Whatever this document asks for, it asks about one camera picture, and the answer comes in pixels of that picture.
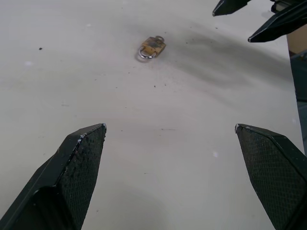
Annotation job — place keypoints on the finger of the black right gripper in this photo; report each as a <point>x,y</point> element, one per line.
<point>227,6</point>
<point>285,24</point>

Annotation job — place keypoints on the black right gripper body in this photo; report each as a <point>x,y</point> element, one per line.
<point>279,5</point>

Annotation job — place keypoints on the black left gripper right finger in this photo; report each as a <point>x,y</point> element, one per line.
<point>275,172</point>

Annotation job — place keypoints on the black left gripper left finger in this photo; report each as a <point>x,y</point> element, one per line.
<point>72,177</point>

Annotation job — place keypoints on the brown cardboard box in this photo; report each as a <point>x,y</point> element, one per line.
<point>297,44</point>

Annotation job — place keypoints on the dark blue-grey object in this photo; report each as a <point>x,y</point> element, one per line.
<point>300,91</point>

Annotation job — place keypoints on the brass padlock with steel shackle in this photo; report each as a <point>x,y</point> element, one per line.
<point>151,49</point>

